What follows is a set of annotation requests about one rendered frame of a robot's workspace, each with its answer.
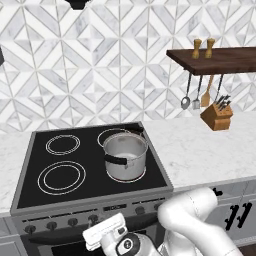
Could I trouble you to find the hanging metal ladle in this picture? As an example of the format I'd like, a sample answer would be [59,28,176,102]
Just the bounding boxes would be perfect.
[180,73,193,111]

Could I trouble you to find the wooden salt shaker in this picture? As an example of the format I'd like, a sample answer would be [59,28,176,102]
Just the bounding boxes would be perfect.
[191,38,203,60]

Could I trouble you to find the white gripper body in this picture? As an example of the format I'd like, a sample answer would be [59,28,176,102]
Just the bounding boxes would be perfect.
[82,212,129,252]

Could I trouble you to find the grey drawer front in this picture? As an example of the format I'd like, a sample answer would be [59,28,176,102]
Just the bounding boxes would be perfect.
[173,179,256,208]

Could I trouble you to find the black and grey stove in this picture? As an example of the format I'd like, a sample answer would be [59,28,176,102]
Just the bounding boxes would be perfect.
[9,121,175,256]

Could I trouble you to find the hanging wooden spatula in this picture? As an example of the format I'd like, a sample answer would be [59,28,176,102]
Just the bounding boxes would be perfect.
[200,74,215,108]

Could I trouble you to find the wooden knife block with knives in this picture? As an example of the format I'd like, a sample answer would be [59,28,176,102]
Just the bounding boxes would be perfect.
[199,94,235,132]

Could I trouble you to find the black range hood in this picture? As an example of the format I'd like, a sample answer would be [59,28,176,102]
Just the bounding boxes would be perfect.
[64,0,93,11]

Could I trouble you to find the black cupboard door handle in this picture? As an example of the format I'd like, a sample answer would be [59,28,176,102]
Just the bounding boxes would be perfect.
[236,201,254,230]
[224,204,241,232]

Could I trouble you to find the dark wooden wall shelf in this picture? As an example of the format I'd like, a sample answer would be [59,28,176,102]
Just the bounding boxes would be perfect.
[165,46,256,77]

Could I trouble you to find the hanging metal spatula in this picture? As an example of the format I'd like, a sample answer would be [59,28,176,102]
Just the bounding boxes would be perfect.
[191,74,204,111]

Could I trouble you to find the grey cupboard run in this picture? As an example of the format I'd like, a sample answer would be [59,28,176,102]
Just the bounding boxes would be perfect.
[0,213,30,256]

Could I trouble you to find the silver pot with black handles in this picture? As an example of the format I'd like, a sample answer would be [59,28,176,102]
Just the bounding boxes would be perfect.
[102,127,149,181]

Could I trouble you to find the hanging dark-handled utensil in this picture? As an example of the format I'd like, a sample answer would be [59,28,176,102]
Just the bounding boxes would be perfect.
[214,73,225,101]

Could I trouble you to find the grey cupboard door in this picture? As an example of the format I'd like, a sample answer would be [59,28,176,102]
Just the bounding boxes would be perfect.
[240,193,256,238]
[204,196,244,242]

